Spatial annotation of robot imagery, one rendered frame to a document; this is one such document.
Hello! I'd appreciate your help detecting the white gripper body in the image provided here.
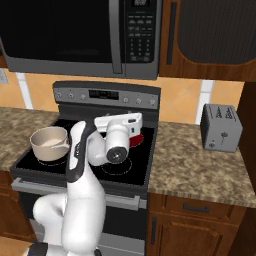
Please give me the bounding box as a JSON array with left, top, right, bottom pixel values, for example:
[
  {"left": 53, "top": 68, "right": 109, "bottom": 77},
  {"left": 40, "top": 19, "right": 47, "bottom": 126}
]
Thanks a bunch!
[{"left": 94, "top": 112, "right": 144, "bottom": 132}]

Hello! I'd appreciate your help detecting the red glowing burner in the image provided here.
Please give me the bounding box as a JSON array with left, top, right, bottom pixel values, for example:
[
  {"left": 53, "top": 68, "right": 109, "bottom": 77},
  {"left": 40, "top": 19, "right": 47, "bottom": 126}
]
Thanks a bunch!
[{"left": 128, "top": 132, "right": 145, "bottom": 148}]

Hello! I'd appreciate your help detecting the black and grey stove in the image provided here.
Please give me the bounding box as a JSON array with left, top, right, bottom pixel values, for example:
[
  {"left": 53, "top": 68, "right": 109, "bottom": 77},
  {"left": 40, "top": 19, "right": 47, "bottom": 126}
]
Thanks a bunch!
[{"left": 9, "top": 80, "right": 162, "bottom": 256}]

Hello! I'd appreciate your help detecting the beige saucepan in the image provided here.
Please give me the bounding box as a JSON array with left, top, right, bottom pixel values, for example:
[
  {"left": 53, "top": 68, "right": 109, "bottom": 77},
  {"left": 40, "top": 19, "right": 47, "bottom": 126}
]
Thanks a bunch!
[{"left": 29, "top": 126, "right": 71, "bottom": 163}]

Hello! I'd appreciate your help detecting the grey and black microwave oven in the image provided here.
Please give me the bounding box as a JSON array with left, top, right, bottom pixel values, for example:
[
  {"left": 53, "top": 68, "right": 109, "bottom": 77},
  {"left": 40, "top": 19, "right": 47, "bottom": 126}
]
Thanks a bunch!
[{"left": 0, "top": 0, "right": 163, "bottom": 81}]

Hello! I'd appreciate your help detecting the black oven door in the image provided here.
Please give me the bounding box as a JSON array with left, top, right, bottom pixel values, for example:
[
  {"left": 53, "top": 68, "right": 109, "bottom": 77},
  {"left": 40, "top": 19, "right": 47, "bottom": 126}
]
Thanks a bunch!
[{"left": 17, "top": 191, "right": 148, "bottom": 249}]

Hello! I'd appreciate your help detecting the black microwave door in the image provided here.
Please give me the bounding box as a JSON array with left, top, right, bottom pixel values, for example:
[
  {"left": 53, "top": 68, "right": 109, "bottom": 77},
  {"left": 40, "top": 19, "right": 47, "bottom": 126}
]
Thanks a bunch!
[{"left": 0, "top": 0, "right": 126, "bottom": 64}]

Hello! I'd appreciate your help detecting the grey toaster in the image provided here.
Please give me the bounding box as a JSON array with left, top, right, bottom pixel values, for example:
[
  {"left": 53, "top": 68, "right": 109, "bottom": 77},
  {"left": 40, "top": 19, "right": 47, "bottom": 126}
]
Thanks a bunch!
[{"left": 199, "top": 103, "right": 244, "bottom": 154}]

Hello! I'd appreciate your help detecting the brown cupboard door dark pane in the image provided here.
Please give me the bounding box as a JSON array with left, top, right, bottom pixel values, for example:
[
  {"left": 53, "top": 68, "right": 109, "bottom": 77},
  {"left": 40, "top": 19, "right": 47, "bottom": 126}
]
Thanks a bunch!
[{"left": 158, "top": 0, "right": 256, "bottom": 83}]

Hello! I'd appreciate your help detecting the brown wooden tall panel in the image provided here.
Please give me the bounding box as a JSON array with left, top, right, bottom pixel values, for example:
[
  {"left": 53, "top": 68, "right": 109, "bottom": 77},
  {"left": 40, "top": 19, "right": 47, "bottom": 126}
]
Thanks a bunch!
[{"left": 228, "top": 80, "right": 256, "bottom": 256}]

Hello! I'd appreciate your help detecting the brown wooden cupboard run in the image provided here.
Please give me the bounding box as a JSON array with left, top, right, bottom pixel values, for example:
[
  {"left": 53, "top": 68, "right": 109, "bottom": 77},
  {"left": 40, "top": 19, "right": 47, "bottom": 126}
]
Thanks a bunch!
[{"left": 0, "top": 169, "right": 37, "bottom": 242}]

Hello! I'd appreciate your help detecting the brown wooden cupboard door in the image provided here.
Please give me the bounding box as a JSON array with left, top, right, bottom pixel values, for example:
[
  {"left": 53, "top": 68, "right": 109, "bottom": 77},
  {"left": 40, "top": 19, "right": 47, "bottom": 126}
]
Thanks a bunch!
[{"left": 146, "top": 212, "right": 232, "bottom": 256}]

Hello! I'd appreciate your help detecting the brown wooden drawer front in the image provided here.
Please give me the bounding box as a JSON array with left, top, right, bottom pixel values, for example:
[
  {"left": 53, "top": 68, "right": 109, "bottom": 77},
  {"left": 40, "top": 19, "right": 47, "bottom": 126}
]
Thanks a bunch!
[{"left": 148, "top": 193, "right": 248, "bottom": 222}]

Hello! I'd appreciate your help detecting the grey microwave door handle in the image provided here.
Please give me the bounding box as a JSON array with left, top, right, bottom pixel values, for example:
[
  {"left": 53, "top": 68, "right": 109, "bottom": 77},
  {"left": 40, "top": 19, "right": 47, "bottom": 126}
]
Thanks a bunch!
[{"left": 108, "top": 0, "right": 124, "bottom": 75}]

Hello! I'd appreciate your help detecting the grey oven door handle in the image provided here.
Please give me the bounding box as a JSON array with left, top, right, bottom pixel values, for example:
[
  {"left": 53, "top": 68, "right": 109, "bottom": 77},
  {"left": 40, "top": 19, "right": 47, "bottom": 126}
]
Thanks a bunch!
[{"left": 11, "top": 177, "right": 141, "bottom": 212}]

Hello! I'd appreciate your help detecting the black long cupboard handle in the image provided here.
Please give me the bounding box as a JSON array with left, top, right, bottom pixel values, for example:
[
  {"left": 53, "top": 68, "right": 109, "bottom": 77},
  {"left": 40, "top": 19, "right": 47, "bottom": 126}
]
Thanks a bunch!
[{"left": 166, "top": 1, "right": 178, "bottom": 66}]

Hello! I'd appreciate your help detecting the black short cupboard handle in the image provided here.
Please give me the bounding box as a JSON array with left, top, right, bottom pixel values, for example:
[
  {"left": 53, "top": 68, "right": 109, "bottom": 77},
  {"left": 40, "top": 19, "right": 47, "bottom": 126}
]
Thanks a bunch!
[{"left": 150, "top": 216, "right": 158, "bottom": 246}]

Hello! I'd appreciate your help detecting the black drawer handle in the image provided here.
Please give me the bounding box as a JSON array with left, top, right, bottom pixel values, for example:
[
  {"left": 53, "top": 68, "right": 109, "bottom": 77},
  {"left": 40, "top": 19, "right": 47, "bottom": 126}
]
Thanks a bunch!
[{"left": 182, "top": 202, "right": 211, "bottom": 214}]

